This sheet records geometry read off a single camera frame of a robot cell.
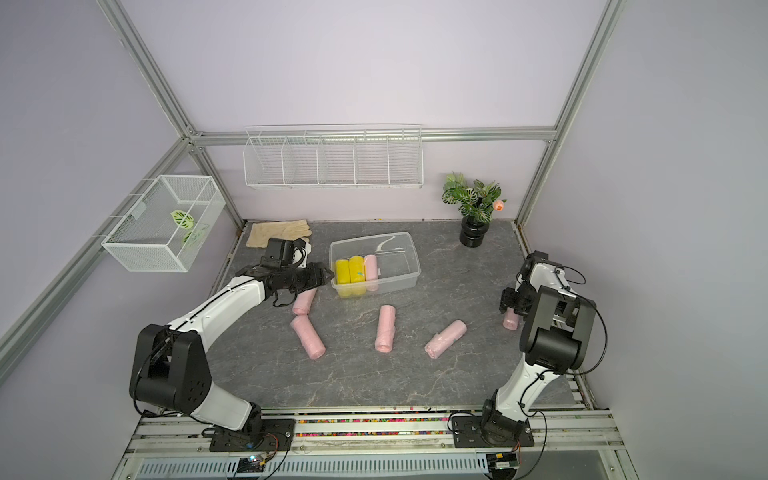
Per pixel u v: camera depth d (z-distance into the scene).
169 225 0.83
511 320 0.89
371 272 1.02
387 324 0.89
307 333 0.88
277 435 0.73
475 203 0.94
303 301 0.94
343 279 0.99
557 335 0.51
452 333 0.87
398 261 1.08
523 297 0.80
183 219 0.80
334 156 0.99
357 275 1.00
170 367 0.44
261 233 1.19
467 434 0.74
